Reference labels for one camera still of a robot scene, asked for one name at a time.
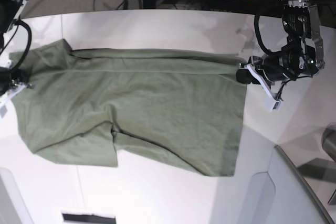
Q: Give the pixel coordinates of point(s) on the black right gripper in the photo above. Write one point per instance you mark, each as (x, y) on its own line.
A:
(11, 80)

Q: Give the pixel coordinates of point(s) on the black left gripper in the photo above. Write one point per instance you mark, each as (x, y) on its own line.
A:
(271, 69)

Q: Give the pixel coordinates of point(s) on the green t-shirt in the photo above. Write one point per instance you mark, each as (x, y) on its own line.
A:
(181, 108)

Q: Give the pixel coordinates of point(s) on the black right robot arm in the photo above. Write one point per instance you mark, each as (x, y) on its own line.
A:
(11, 10)

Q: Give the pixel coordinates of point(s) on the grey metal stand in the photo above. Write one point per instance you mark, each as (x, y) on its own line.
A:
(309, 151)

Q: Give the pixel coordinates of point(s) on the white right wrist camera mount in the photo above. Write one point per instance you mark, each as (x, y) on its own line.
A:
(9, 94)

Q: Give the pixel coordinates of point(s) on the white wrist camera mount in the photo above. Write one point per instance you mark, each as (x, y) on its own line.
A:
(272, 102)
(9, 94)

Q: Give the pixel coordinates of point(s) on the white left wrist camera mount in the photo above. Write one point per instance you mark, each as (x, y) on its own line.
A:
(272, 102)

